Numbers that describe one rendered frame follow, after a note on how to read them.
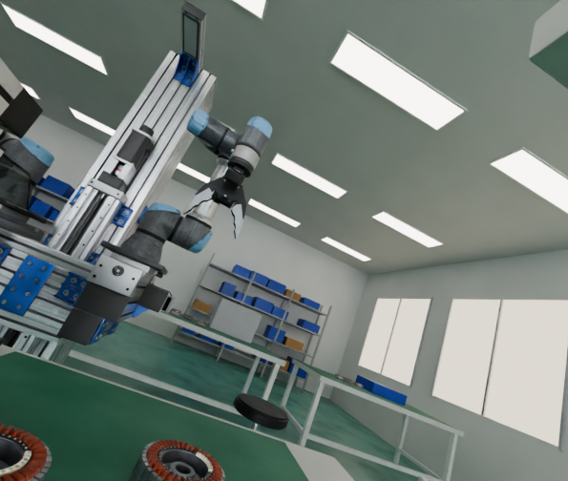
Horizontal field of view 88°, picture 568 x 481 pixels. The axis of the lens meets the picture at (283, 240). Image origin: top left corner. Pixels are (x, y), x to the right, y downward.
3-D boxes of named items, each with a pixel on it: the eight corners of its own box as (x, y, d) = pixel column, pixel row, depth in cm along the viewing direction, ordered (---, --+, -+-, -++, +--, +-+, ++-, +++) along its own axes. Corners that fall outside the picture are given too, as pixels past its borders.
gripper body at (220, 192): (232, 213, 85) (249, 178, 88) (237, 205, 77) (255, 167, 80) (207, 201, 83) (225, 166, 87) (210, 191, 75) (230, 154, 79)
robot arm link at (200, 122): (204, 115, 129) (199, 98, 84) (226, 131, 133) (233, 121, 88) (191, 139, 131) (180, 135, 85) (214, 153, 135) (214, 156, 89)
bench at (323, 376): (270, 418, 363) (292, 358, 384) (395, 463, 399) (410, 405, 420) (294, 455, 278) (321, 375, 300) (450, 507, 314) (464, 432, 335)
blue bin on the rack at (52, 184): (49, 193, 611) (56, 181, 619) (70, 202, 620) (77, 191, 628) (39, 186, 572) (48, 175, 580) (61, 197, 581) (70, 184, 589)
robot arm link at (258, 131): (267, 137, 93) (278, 125, 85) (253, 166, 89) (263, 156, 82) (245, 123, 90) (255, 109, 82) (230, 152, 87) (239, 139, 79)
